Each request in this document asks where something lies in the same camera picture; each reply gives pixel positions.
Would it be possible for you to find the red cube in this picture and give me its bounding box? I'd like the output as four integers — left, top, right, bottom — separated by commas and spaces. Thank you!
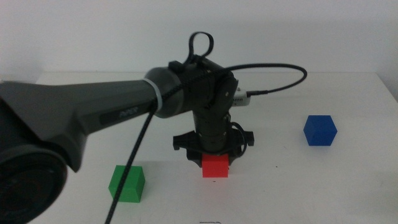
201, 154, 230, 179

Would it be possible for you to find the green cube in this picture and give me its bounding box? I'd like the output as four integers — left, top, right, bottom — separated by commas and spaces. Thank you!
108, 164, 146, 203

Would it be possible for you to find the blue cube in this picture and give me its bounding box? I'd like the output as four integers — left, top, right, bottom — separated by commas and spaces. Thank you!
303, 114, 338, 146

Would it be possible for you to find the white zip tie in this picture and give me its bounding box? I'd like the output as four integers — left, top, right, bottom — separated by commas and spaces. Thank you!
143, 77, 164, 113

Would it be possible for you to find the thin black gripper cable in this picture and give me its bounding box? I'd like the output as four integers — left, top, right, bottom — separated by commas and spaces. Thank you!
230, 121, 249, 156

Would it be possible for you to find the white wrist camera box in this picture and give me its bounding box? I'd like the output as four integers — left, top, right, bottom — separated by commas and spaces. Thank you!
231, 88, 252, 107

